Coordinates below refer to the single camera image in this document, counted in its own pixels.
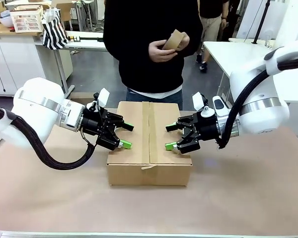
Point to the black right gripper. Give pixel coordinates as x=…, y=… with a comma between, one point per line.
x=208, y=129

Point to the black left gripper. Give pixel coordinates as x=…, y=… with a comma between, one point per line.
x=94, y=122

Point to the brown cardboard shipping box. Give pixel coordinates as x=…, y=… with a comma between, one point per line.
x=134, y=155

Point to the brown packing tape roll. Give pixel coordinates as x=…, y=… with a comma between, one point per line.
x=173, y=39

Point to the person's right forearm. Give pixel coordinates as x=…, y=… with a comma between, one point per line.
x=129, y=53

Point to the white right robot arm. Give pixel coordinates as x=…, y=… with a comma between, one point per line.
x=258, y=99

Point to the person's right hand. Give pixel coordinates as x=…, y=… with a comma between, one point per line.
x=159, y=53

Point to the person's left hand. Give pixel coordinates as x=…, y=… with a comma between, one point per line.
x=185, y=42

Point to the large white side table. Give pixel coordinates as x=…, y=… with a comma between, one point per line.
x=228, y=54

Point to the white table with long tool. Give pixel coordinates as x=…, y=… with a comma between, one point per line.
x=89, y=43

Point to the long black clamp tool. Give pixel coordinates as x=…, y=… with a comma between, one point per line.
x=89, y=39

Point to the person in black sweater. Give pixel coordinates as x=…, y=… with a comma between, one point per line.
x=139, y=37

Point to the black white striped bag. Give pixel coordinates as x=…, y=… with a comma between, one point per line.
x=53, y=32

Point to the bystander in black clothes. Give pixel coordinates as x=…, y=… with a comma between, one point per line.
x=232, y=17

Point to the bystander in khaki shorts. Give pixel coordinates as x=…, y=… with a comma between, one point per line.
x=211, y=10

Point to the white round desk fan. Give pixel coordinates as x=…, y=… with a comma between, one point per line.
x=269, y=34

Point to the black stand pole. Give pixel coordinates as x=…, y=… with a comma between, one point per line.
x=260, y=22

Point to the tall cardboard carton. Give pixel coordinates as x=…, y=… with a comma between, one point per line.
x=63, y=5

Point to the white crate with red contents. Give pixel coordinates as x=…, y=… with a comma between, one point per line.
x=27, y=22

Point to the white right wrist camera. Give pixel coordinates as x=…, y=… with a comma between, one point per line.
x=197, y=101

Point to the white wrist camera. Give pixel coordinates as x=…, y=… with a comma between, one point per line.
x=104, y=96
x=197, y=101

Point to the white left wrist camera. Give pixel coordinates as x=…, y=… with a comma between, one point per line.
x=104, y=96

